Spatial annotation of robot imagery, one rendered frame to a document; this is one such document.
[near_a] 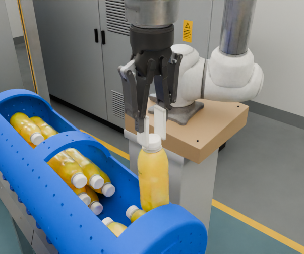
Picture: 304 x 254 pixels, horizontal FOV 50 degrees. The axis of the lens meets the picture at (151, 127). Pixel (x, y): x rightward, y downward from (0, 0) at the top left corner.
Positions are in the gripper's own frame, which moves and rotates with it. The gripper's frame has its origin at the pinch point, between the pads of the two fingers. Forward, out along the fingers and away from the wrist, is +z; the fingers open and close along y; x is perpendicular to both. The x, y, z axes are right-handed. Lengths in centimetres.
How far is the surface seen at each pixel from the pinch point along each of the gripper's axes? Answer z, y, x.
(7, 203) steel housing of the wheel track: 55, 19, -62
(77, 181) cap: 25.9, 6.7, -23.7
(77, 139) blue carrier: 17.5, 1.7, -30.5
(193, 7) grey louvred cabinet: 11, -130, -111
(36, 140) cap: 27, 6, -52
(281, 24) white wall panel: 43, -258, -116
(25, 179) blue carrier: 24.3, 17.7, -31.9
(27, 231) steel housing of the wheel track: 54, 18, -43
